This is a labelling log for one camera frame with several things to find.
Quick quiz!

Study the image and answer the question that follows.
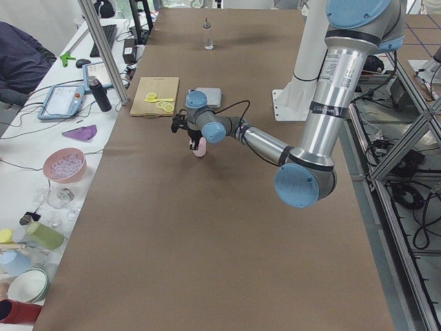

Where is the purple cloth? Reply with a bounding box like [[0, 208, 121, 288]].
[[62, 125, 97, 142]]

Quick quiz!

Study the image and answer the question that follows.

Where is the black keyboard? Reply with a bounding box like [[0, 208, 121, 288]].
[[89, 23, 119, 59]]

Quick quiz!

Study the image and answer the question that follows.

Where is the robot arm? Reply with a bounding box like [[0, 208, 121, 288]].
[[183, 1, 407, 208]]

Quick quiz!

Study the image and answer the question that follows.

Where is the teach pendant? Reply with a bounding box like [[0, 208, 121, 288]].
[[82, 62, 113, 92], [37, 85, 85, 121]]

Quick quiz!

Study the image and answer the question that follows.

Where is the pink plastic cup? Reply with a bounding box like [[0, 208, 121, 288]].
[[193, 137, 207, 158]]

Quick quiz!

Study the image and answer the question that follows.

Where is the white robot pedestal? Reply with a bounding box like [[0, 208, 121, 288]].
[[272, 1, 329, 121]]

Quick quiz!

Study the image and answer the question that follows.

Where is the person in dark jacket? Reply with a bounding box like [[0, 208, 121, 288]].
[[1, 22, 57, 107]]

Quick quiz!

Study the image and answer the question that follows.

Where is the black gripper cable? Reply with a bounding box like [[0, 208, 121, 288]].
[[206, 99, 251, 120]]

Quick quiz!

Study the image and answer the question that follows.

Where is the wooden cutting board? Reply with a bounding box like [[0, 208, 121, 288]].
[[130, 77, 179, 118]]

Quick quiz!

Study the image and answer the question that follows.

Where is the silver kitchen scale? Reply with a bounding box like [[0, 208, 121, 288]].
[[185, 88, 222, 109]]

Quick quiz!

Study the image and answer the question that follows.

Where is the red cup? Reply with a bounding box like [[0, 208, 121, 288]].
[[1, 299, 43, 325]]

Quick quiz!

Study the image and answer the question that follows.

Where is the lemon slice toy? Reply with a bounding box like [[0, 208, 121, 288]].
[[145, 92, 157, 102], [156, 101, 174, 113]]

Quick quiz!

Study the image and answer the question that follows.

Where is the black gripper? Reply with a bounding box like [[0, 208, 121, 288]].
[[187, 129, 202, 151]]

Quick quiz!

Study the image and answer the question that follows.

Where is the far teach pendant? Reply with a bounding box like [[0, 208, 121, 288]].
[[82, 62, 113, 92]]

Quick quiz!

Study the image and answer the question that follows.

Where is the yellow plastic knife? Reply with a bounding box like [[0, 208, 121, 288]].
[[144, 98, 174, 103]]

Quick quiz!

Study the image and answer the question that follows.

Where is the white green-rimmed bowl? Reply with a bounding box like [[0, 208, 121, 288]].
[[8, 268, 50, 303]]

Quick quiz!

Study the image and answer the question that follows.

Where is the aluminium frame post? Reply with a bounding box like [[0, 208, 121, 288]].
[[78, 0, 130, 106]]

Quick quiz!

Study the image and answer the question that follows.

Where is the light blue cup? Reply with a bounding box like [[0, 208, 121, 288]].
[[1, 250, 31, 277]]

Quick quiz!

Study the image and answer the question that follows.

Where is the clear glass sauce bottle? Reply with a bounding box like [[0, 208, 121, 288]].
[[203, 17, 214, 50]]

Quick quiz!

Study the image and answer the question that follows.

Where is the black thermos bottle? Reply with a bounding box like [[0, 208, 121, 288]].
[[88, 76, 112, 112]]

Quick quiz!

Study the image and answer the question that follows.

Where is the pink bowl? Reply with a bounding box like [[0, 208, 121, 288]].
[[43, 148, 87, 183]]

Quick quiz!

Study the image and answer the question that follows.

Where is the green cup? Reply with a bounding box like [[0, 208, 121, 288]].
[[25, 222, 65, 250]]

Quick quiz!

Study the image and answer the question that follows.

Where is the near teach pendant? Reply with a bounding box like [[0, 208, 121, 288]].
[[37, 85, 85, 121]]

